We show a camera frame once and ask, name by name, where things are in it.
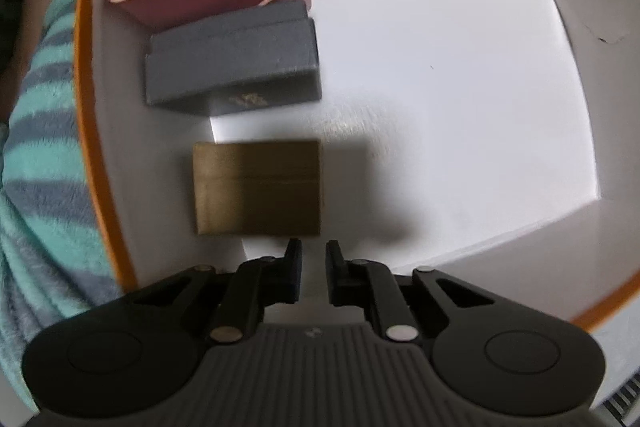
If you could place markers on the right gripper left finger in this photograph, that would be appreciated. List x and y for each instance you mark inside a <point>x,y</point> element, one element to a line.
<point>276,280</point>

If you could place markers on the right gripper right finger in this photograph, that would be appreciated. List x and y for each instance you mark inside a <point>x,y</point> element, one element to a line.
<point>348,282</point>

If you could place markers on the gold gift box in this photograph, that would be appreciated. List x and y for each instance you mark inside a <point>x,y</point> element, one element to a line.
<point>258,188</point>

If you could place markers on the dark grey box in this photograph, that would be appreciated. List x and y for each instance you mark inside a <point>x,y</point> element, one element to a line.
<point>254,58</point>

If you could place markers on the orange cardboard storage box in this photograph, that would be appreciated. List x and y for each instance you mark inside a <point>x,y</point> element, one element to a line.
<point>497,140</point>

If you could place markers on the teal striped fleece garment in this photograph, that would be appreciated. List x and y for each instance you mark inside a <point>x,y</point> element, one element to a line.
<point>53,260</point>

